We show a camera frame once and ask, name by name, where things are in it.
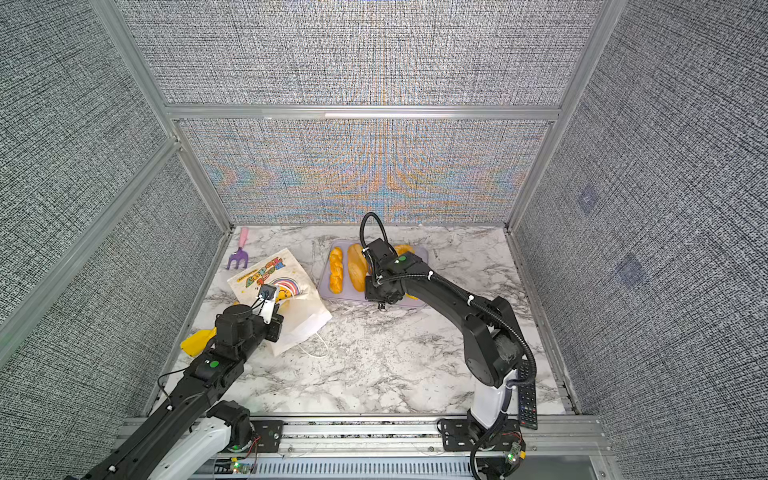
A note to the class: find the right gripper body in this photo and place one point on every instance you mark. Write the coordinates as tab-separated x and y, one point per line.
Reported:
376	290

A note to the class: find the purple toy rake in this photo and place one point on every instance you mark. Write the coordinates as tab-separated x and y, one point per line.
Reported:
240	258

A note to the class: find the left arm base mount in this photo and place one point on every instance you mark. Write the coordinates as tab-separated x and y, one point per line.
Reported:
265	436

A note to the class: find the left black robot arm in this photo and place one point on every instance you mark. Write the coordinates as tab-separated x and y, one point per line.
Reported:
194	423

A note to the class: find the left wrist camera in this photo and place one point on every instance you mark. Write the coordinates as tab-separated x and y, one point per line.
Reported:
266	302

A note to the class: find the white paper gift bag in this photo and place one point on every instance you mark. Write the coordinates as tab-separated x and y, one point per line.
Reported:
296	298

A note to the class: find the orange twisted fake bread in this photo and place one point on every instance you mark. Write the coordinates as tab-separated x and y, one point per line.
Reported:
336	271

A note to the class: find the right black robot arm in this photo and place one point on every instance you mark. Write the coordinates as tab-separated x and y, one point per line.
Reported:
495	351

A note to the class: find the yellow ring fake bread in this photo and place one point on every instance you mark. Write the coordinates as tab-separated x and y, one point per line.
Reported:
403	249

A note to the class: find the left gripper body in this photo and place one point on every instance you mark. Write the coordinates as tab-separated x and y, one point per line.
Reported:
273	330

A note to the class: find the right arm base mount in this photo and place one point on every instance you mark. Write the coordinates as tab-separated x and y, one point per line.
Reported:
494	453

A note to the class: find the lilac plastic tray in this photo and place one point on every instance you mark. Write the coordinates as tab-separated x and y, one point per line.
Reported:
349	293

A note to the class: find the yellow toy shovel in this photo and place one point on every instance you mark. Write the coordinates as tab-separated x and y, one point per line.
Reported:
198	342

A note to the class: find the golden baguette fake bread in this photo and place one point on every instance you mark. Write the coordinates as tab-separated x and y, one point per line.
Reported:
357	267

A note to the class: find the black remote control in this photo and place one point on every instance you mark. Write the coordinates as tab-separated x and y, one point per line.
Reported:
527	399

